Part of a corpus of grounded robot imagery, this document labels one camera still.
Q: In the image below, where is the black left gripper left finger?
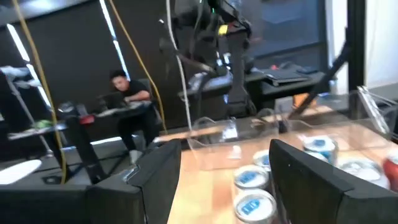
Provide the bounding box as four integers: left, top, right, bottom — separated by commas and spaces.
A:
0, 139, 182, 224

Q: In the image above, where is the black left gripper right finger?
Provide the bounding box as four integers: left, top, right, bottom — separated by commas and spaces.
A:
269, 139, 398, 224

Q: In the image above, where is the slim silver can blue tab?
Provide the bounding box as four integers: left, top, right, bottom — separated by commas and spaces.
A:
302, 136, 339, 166
252, 149, 271, 172
233, 189, 278, 224
233, 164, 271, 191

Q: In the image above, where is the white soda can silver tab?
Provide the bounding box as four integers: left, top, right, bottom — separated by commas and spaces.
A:
337, 157, 391, 190

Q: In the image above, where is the black office desk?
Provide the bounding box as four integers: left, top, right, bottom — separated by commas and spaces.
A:
93, 98, 156, 144
178, 63, 327, 106

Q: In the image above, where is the red Fanta strawberry can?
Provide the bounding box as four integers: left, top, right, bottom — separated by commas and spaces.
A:
382, 152, 398, 192

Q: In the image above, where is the black floor box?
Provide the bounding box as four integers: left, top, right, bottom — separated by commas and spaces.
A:
42, 175, 63, 185

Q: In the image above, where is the small red black device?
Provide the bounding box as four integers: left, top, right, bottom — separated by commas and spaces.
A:
57, 101, 96, 127

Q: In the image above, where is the person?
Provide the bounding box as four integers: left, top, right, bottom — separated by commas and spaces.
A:
108, 68, 162, 166

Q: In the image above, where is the small green object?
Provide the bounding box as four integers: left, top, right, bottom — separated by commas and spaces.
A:
32, 119, 53, 129

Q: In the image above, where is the metal shelf rack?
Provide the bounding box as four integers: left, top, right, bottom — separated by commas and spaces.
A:
0, 63, 68, 159

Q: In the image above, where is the thick white cable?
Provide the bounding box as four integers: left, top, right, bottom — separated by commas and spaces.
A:
164, 0, 193, 131

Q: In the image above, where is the yellow cable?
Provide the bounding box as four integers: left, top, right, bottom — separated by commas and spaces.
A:
107, 0, 169, 134
11, 0, 68, 185

